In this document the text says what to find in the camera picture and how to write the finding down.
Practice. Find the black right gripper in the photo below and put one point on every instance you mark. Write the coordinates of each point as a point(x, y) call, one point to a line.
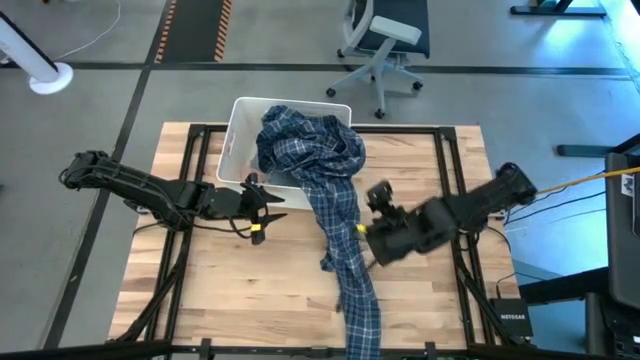
point(400, 237)

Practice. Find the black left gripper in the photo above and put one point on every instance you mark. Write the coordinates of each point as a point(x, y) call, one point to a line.
point(232, 205)

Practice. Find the blue plaid shirt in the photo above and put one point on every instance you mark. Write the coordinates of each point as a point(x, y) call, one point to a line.
point(320, 150)

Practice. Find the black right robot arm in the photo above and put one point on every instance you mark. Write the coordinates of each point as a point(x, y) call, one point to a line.
point(490, 195)

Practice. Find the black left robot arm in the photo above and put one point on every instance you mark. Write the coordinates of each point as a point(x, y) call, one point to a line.
point(145, 190)

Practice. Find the white perforated laundry basket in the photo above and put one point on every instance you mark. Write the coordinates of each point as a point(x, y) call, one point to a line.
point(240, 130)

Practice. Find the black Netgear router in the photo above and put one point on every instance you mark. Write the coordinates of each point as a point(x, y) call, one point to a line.
point(512, 317)

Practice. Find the black hazard striped floor mat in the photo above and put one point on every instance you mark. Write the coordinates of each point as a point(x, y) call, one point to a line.
point(192, 30)

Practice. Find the white framed office chair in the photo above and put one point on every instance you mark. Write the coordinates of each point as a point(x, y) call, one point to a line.
point(395, 30)

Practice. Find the black computer case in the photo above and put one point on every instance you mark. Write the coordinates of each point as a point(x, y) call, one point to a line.
point(615, 330)

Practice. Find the white pole with round base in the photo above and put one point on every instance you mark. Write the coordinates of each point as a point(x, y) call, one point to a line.
point(50, 77)

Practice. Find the black desk foot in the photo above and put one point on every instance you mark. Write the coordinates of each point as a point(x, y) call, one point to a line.
point(550, 10)

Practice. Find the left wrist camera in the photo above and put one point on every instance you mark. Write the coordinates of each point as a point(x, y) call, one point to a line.
point(257, 234)

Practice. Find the black aluminium rig frame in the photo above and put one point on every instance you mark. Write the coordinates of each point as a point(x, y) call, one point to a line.
point(250, 351)

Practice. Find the black desk frame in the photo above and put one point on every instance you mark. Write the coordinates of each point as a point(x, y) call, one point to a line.
point(565, 287)

